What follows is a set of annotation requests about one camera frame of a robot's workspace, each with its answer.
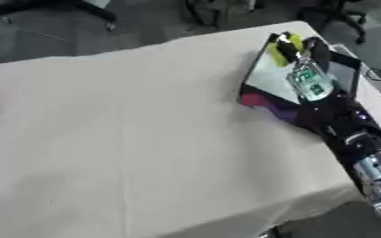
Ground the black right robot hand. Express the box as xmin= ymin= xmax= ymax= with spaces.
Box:
xmin=269 ymin=31 xmax=334 ymax=73

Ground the black office chair base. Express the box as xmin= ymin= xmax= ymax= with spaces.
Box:
xmin=0 ymin=0 xmax=119 ymax=32

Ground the black office chair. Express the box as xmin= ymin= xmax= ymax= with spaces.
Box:
xmin=297 ymin=0 xmax=370 ymax=45

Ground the yellow block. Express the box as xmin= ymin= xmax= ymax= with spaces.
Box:
xmin=265 ymin=33 xmax=307 ymax=68

